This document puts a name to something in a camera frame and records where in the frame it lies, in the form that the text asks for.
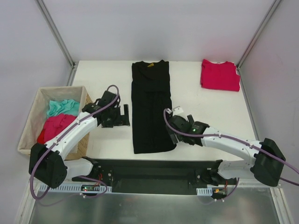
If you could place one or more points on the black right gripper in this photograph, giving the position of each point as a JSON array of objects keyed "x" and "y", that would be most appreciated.
[{"x": 174, "y": 136}]

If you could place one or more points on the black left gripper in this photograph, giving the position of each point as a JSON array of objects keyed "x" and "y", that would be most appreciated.
[{"x": 120, "y": 117}]

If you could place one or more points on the black flower print t-shirt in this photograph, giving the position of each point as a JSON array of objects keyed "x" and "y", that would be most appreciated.
[{"x": 150, "y": 95}]

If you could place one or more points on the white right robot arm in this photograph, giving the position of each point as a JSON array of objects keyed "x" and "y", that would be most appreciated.
[{"x": 261, "y": 160}]

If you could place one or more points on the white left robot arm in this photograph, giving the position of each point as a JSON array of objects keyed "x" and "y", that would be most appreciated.
[{"x": 48, "y": 161}]

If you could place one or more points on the teal t-shirt in basket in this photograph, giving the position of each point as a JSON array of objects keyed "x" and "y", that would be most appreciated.
[{"x": 67, "y": 106}]

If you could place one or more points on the red t-shirt in basket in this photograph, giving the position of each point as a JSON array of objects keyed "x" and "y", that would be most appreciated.
[{"x": 54, "y": 126}]

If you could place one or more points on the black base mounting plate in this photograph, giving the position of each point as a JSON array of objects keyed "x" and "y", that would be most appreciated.
[{"x": 157, "y": 177}]

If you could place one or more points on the folded red t-shirt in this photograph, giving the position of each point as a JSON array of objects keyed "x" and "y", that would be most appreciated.
[{"x": 219, "y": 76}]

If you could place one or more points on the right white cable duct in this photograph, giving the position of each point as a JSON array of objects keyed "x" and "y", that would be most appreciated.
[{"x": 211, "y": 191}]

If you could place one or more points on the white cable duct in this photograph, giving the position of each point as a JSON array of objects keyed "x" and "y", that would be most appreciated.
[
  {"x": 211, "y": 191},
  {"x": 80, "y": 188}
]

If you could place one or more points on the left white cable duct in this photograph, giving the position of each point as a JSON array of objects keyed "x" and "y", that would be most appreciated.
[{"x": 80, "y": 188}]

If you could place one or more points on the aluminium front rail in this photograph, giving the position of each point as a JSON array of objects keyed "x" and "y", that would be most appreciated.
[{"x": 54, "y": 175}]

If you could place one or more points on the left aluminium frame post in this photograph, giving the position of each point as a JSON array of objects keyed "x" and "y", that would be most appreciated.
[{"x": 55, "y": 32}]

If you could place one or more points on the aluminium frame post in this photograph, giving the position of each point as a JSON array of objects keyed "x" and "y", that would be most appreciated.
[
  {"x": 55, "y": 32},
  {"x": 262, "y": 26}
]

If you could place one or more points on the right aluminium frame post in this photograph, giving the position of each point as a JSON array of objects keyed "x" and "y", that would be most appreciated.
[{"x": 262, "y": 26}]

